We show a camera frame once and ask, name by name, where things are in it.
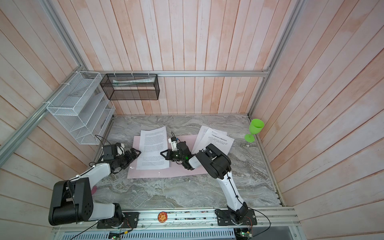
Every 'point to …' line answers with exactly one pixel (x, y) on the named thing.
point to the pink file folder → (174, 168)
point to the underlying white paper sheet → (201, 136)
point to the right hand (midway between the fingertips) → (160, 154)
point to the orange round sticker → (162, 217)
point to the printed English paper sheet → (152, 142)
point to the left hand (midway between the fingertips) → (137, 157)
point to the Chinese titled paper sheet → (212, 136)
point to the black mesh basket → (131, 86)
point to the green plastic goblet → (255, 127)
